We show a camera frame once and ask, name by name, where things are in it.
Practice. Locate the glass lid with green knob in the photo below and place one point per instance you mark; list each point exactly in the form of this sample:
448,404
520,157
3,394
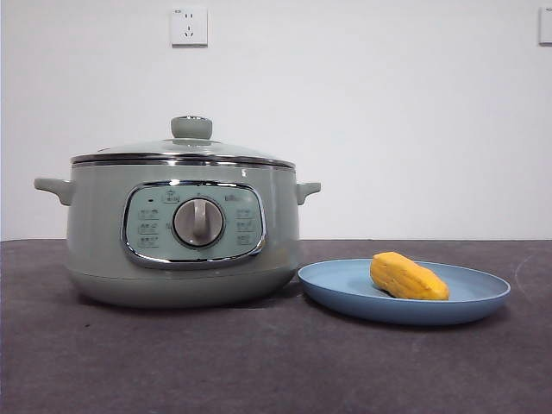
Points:
191,126

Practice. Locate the blue round plate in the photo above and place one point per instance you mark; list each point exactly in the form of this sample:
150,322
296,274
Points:
345,297

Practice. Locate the pale green electric steamer pot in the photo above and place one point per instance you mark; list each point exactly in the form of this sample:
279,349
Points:
101,241

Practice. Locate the white wall power socket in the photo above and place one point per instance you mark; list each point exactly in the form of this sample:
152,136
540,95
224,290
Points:
189,26

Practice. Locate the white wall switch plate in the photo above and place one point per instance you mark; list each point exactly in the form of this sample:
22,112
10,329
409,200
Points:
546,26

